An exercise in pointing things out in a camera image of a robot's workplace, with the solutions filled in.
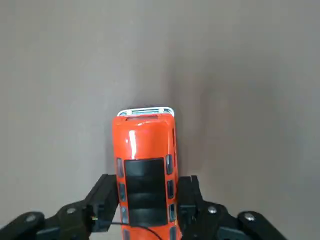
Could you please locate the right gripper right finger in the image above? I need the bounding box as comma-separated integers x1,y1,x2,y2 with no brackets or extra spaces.
176,174,289,240

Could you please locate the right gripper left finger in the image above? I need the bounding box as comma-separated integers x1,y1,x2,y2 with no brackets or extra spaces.
0,173,119,240

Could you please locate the orange-and-blue toy bus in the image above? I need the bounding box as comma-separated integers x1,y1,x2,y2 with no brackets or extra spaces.
111,104,183,240

